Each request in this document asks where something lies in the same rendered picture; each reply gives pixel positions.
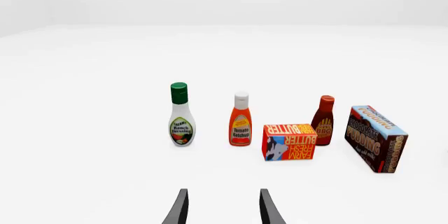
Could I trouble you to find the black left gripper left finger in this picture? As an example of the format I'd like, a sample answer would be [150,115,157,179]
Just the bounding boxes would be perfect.
[161,188,190,224]

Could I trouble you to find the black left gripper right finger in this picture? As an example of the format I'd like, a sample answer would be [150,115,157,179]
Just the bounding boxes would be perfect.
[259,188,288,224]

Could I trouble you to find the red butter box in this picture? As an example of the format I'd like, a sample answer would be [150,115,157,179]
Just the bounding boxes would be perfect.
[262,123,319,162]

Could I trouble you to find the red tomato ketchup bottle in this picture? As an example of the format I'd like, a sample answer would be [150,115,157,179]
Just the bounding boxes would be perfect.
[228,90,253,148]

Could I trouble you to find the white ranch dressing bottle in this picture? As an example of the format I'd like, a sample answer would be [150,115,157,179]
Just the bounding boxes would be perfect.
[168,81,197,147]

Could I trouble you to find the dark red BBQ sauce bottle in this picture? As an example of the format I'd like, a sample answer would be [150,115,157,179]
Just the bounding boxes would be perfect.
[310,94,335,146]

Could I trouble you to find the brown chocolate pudding box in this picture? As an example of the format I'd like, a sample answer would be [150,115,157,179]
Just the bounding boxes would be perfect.
[344,104,410,174]

